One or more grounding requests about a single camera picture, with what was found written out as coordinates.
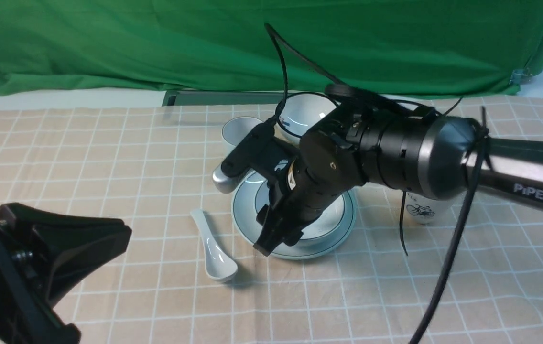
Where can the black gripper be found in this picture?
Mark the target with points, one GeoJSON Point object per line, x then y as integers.
{"type": "Point", "coordinates": [327, 163]}

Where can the pale green ceramic spoon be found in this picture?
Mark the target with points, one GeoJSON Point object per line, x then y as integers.
{"type": "Point", "coordinates": [218, 265]}

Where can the pale green ceramic cup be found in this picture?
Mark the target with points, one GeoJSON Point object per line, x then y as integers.
{"type": "Point", "coordinates": [239, 136]}

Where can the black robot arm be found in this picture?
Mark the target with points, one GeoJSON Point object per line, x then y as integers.
{"type": "Point", "coordinates": [436, 158]}

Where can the pale green ceramic plate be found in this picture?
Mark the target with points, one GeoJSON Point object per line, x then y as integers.
{"type": "Point", "coordinates": [244, 218]}

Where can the pale green ceramic bowl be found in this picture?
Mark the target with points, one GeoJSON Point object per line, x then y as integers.
{"type": "Point", "coordinates": [322, 227]}

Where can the beige checkered tablecloth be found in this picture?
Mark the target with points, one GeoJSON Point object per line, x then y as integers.
{"type": "Point", "coordinates": [152, 166]}

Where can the white bowl with black rim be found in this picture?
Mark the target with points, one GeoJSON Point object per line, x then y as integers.
{"type": "Point", "coordinates": [301, 111]}

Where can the white cup with bicycle print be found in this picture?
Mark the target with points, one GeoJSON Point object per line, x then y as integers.
{"type": "Point", "coordinates": [424, 210]}

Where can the white plate with cartoon print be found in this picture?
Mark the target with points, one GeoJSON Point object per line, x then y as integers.
{"type": "Point", "coordinates": [412, 105]}

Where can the green backdrop cloth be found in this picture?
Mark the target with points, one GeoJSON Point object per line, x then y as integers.
{"type": "Point", "coordinates": [422, 48]}

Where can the metal clamp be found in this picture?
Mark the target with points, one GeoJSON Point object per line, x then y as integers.
{"type": "Point", "coordinates": [521, 76]}

